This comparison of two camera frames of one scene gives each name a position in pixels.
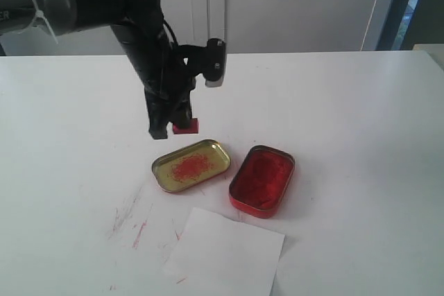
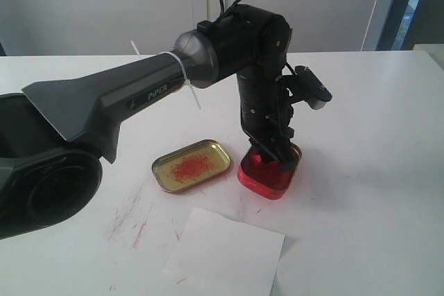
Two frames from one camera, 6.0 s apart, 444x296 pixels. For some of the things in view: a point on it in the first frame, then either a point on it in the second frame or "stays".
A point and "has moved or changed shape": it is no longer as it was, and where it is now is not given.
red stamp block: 193,128 -> 257,158
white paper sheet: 219,255 stays
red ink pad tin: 261,181 has moved or changed shape
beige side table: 436,50 stays
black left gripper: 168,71 -> 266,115
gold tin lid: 191,166 stays
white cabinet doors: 254,7 stays
